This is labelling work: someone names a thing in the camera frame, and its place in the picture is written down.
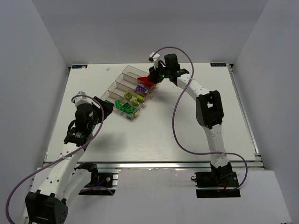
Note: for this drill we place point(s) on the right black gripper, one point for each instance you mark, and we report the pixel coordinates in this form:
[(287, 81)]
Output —
[(152, 76)]

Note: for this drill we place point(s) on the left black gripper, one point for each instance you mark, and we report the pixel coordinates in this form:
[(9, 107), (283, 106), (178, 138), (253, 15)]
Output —
[(102, 108)]

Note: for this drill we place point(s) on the red large lego brick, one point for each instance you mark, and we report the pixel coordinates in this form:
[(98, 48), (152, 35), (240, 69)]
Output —
[(145, 81)]

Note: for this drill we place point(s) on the green square lego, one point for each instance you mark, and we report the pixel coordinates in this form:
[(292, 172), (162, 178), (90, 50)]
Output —
[(118, 104)]

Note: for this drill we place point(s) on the green square lego upside-down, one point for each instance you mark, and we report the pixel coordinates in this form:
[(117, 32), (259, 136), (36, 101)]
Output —
[(126, 106)]

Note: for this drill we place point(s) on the green slope lego small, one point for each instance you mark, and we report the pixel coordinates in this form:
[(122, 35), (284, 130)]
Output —
[(133, 109)]

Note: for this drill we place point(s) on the green and lime lego stack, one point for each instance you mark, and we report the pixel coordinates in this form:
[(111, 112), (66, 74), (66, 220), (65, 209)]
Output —
[(139, 98)]

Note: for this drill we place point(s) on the lime square lego brick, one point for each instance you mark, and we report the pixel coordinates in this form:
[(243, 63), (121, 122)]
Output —
[(128, 95)]

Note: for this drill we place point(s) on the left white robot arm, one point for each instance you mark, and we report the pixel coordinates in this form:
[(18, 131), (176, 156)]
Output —
[(49, 203)]

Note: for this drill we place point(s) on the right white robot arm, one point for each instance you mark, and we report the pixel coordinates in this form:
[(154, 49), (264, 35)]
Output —
[(209, 114)]

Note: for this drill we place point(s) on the clear container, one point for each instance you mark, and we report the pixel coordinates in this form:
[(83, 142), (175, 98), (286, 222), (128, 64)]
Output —
[(114, 89), (130, 84), (112, 97), (130, 75)]

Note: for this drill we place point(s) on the blue label left corner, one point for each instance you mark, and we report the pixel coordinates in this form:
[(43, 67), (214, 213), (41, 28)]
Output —
[(79, 66)]

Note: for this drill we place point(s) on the blue label corner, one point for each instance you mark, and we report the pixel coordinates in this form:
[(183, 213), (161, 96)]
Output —
[(79, 66), (218, 64)]

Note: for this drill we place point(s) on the blue label right corner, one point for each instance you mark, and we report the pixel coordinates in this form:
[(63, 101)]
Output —
[(218, 64)]

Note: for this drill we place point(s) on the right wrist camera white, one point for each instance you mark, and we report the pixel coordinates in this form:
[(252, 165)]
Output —
[(154, 58)]

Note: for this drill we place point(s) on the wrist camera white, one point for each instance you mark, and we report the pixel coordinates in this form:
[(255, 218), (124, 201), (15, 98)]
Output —
[(154, 58), (80, 99)]

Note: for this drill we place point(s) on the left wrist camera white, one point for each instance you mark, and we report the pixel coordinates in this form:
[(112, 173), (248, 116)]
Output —
[(80, 99)]

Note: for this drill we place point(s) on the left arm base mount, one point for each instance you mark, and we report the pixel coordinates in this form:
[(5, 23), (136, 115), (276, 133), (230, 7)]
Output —
[(101, 183)]

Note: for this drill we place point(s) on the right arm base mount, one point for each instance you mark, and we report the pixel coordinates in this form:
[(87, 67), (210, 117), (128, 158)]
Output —
[(210, 186)]

